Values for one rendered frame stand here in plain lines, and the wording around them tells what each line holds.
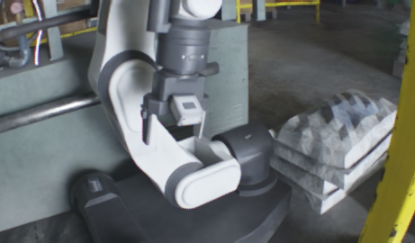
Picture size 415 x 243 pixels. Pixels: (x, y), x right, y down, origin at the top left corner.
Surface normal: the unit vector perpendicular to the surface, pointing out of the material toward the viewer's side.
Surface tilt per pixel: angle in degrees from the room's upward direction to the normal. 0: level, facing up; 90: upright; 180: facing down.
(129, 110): 90
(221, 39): 90
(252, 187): 0
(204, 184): 90
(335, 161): 61
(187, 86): 90
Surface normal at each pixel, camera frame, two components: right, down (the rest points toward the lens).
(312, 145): -0.76, -0.12
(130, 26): 0.54, 0.36
